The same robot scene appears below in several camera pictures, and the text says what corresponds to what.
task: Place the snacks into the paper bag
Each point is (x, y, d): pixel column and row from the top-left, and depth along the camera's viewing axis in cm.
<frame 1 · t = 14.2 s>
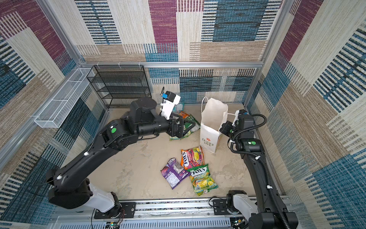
left hand: (189, 121, 55), fingers open
right hand: (223, 126, 77), fingers closed
white illustrated paper bag: (214, 114, 95), point 17 cm above the table
purple snack bag: (174, 172, 83), point 5 cm above the table
pink Fox's candy bag: (192, 158, 90), point 4 cm above the table
green Fox's candy bag front: (202, 181, 80), point 5 cm above the table

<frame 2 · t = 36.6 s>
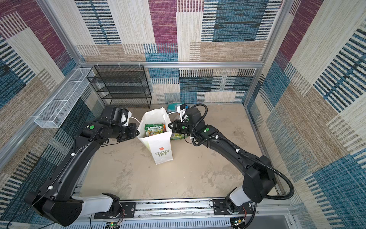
left hand: (140, 132, 73), fingers closed
right hand: (170, 126, 77), fingers closed
white illustrated paper bag: (160, 145, 74), point 23 cm above the table
green Fox's candy bag front: (152, 130, 86), point 18 cm above the table
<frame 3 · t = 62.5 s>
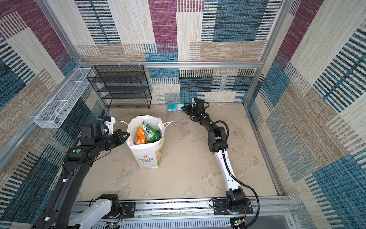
left hand: (129, 133, 73), fingers closed
right hand: (182, 107, 115), fingers closed
white illustrated paper bag: (146, 155, 76), point 18 cm above the table
orange snack bag back: (140, 137, 79), point 22 cm above the table
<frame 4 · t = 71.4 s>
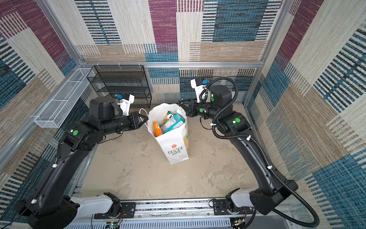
left hand: (149, 117, 62), fingers closed
right hand: (180, 105, 62), fingers closed
white illustrated paper bag: (175, 142, 70), point 27 cm above the table
orange snack bag back: (157, 131, 71), point 30 cm above the table
teal tissue pack: (176, 120, 75), point 31 cm above the table
